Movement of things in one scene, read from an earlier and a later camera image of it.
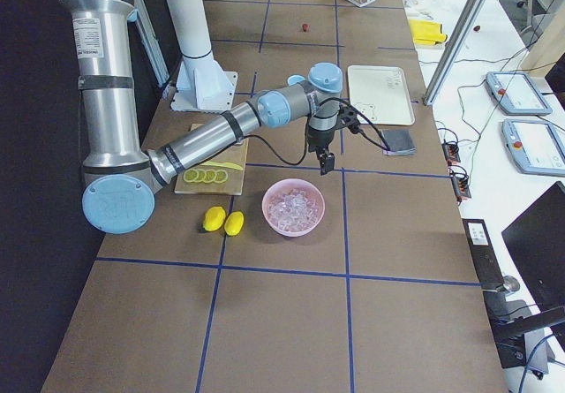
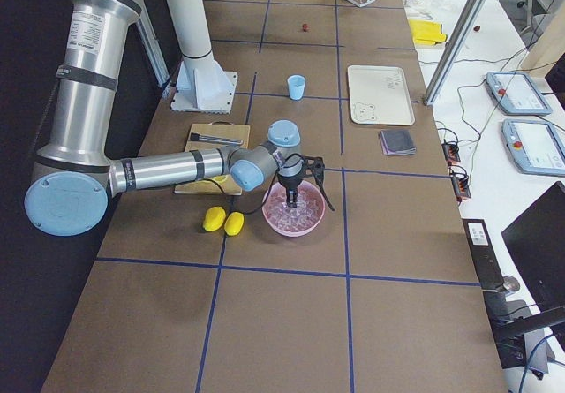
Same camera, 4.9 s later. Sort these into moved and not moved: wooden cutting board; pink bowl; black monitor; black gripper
Moved: black gripper
Not moved: pink bowl; wooden cutting board; black monitor
